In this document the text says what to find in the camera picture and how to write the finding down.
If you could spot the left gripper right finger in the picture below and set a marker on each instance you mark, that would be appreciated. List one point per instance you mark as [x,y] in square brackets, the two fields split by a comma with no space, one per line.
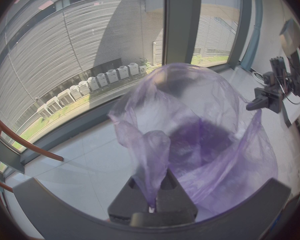
[177,201]

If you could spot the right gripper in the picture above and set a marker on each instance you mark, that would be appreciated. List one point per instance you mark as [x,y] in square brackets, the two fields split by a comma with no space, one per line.
[271,100]

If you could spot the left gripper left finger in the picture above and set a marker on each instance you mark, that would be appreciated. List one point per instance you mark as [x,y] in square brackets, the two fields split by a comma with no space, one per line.
[125,204]

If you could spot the purple plastic bag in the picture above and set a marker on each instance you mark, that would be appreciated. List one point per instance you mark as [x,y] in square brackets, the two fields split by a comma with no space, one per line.
[215,174]

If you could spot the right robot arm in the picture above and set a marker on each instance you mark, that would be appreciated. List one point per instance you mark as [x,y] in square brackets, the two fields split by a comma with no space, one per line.
[297,86]

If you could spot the blue-green curtain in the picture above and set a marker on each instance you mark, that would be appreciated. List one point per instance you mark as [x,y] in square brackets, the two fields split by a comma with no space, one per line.
[256,21]

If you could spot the white chair with wooden legs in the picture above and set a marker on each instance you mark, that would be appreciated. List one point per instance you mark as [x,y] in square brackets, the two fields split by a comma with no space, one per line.
[58,157]

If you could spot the window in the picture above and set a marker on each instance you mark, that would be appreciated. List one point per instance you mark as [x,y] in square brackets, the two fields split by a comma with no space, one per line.
[90,46]

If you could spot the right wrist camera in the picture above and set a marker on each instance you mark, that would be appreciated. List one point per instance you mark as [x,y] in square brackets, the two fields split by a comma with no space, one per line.
[268,78]

